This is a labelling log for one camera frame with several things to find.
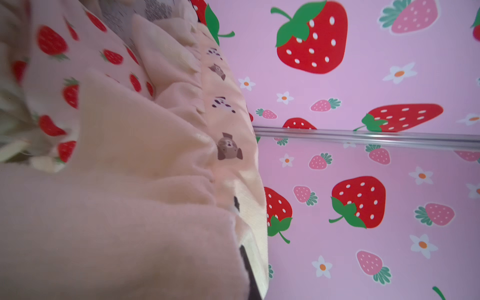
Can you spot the white strawberry-print pillowcase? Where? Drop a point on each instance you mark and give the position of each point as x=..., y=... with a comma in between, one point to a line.
x=47, y=48

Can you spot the aluminium frame post right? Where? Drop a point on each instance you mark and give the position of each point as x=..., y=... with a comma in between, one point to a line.
x=397, y=139

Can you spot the cream bear-print pillow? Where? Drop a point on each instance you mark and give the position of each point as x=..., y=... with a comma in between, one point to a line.
x=193, y=80

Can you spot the cream cookie-print pillow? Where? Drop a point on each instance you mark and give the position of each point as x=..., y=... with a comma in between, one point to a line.
x=123, y=220

